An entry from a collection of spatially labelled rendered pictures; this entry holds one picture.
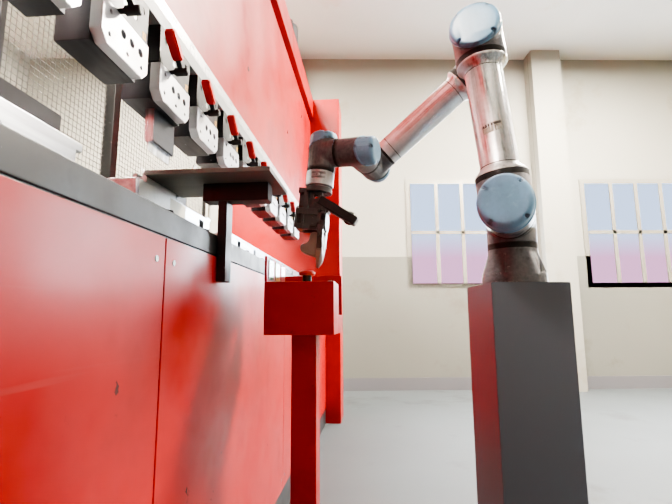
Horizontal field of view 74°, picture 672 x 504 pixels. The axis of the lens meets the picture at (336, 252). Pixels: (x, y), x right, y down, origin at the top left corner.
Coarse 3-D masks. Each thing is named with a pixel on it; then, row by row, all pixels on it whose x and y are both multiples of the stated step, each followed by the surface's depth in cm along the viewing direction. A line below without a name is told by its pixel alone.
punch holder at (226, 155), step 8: (224, 112) 135; (224, 120) 135; (224, 128) 135; (224, 136) 135; (232, 136) 142; (224, 144) 134; (216, 152) 133; (224, 152) 133; (232, 152) 141; (200, 160) 133; (208, 160) 133; (216, 160) 133; (224, 160) 133; (232, 160) 141
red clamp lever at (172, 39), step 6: (168, 30) 92; (174, 30) 92; (168, 36) 93; (174, 36) 93; (168, 42) 93; (174, 42) 93; (174, 48) 94; (180, 48) 95; (174, 54) 95; (180, 54) 95; (174, 60) 96; (180, 60) 96; (180, 66) 97; (174, 72) 98; (180, 72) 98; (186, 72) 97
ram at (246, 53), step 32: (192, 0) 112; (224, 0) 138; (256, 0) 177; (192, 32) 112; (224, 32) 137; (256, 32) 176; (192, 64) 112; (224, 64) 136; (256, 64) 175; (288, 64) 244; (256, 96) 174; (288, 96) 242; (256, 128) 173; (288, 128) 241; (288, 160) 239
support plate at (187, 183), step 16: (160, 176) 92; (176, 176) 93; (192, 176) 93; (208, 176) 93; (224, 176) 93; (240, 176) 93; (256, 176) 93; (272, 176) 93; (176, 192) 104; (192, 192) 104; (272, 192) 105
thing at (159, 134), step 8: (152, 112) 98; (152, 120) 97; (160, 120) 101; (144, 128) 97; (152, 128) 97; (160, 128) 101; (168, 128) 104; (144, 136) 97; (152, 136) 97; (160, 136) 100; (168, 136) 104; (152, 144) 99; (160, 144) 100; (168, 144) 104; (152, 152) 98; (160, 152) 102; (168, 152) 104; (168, 160) 106
